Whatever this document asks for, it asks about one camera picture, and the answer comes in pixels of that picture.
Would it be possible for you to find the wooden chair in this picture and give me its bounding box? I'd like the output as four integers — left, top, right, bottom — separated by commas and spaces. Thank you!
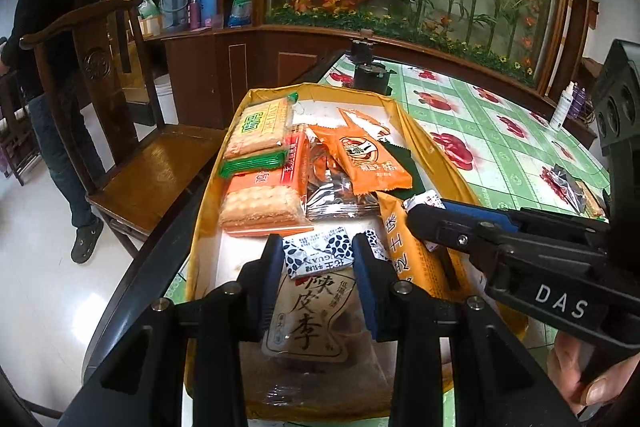
19, 0, 228, 258

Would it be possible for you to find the green bag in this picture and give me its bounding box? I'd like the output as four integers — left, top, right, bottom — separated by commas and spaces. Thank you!
136, 0, 162, 38

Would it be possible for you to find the wooden cabinet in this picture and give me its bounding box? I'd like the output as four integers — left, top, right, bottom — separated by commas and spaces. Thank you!
160, 24, 346, 128

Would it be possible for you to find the beige plum packet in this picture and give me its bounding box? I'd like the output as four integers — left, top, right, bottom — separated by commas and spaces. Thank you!
260, 267, 361, 370

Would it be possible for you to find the blue water jug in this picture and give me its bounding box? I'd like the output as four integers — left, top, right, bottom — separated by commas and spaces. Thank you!
159, 0, 188, 32

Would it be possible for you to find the white spray bottle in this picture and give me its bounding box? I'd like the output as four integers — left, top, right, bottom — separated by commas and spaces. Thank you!
549, 81, 576, 130

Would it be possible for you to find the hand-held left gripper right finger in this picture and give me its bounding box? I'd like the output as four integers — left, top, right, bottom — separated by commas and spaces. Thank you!
351, 233, 578, 427

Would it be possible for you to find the silver seed packet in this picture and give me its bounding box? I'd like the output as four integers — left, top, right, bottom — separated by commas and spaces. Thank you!
302, 139, 383, 220
540, 164, 588, 214

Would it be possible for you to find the dark green packet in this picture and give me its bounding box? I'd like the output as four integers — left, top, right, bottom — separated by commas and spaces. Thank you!
392, 144, 417, 190

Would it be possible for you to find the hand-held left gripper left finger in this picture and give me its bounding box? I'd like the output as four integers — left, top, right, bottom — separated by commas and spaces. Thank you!
60, 234, 285, 427

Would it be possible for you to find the green snack packet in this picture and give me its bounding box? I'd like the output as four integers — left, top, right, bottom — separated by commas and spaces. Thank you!
222, 92, 298, 180

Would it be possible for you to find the green label water bottle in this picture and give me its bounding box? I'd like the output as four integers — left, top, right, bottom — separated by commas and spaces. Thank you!
227, 0, 253, 28

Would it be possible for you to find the black clamp mount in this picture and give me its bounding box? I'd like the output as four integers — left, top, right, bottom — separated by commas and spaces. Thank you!
349, 38, 376, 66

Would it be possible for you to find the yellow tray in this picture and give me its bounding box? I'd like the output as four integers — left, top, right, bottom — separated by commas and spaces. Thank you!
182, 82, 528, 420

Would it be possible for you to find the orange cracker packet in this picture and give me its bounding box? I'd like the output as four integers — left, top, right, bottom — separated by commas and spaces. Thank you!
218, 132, 312, 238

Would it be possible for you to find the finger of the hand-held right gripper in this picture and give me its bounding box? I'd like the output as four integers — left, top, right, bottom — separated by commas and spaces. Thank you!
440, 199, 524, 229
406, 203, 501, 269

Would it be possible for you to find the long orange snack packet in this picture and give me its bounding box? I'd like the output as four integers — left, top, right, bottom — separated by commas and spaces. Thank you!
375, 192, 488, 303

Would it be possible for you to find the black round device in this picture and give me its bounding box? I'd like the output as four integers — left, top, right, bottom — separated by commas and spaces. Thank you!
353, 63, 392, 96

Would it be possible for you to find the blue bottle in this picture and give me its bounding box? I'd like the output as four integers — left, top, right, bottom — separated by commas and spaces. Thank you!
197, 0, 221, 28

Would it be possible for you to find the green cracker packet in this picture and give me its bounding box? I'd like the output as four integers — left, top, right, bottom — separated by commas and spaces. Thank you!
582, 187, 610, 220

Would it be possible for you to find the person's right hand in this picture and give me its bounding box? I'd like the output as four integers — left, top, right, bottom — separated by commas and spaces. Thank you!
547, 332, 640, 418

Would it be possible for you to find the white blue-print candy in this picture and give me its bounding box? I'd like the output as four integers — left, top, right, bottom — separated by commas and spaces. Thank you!
282, 227, 353, 278
402, 189, 446, 212
365, 229, 390, 260

